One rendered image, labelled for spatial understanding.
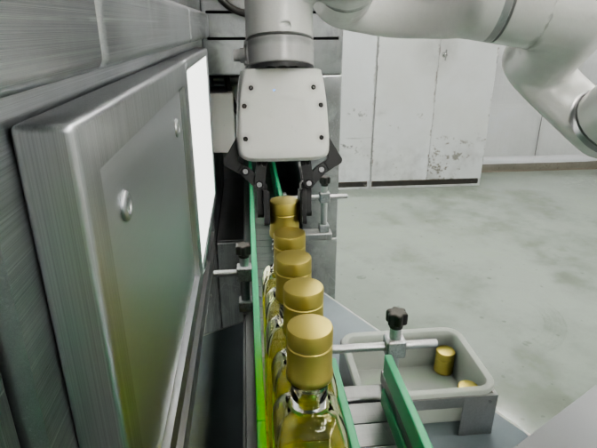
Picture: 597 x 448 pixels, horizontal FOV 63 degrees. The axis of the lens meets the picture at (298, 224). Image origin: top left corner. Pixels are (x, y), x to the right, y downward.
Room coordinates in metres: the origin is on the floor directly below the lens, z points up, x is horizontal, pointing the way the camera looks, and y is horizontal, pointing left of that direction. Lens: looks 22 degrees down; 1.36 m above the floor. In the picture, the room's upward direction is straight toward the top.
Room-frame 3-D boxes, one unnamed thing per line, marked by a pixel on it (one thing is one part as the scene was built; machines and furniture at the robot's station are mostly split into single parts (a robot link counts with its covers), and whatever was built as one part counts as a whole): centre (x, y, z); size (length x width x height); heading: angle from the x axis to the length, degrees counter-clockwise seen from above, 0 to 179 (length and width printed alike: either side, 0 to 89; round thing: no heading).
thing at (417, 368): (0.69, -0.19, 0.80); 0.22 x 0.17 x 0.09; 96
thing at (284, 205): (0.53, 0.02, 1.16); 0.04 x 0.04 x 0.04
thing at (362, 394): (0.56, -0.09, 0.85); 0.09 x 0.04 x 0.07; 96
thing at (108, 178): (0.68, 0.17, 1.15); 0.90 x 0.03 x 0.34; 6
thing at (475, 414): (0.68, -0.17, 0.79); 0.27 x 0.17 x 0.08; 96
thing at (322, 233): (1.20, -0.04, 0.90); 0.17 x 0.05 x 0.22; 96
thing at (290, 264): (0.42, 0.00, 1.14); 0.04 x 0.04 x 0.04
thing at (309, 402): (0.30, -0.01, 1.12); 0.03 x 0.03 x 0.05
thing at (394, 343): (0.56, -0.11, 0.95); 0.17 x 0.03 x 0.12; 96
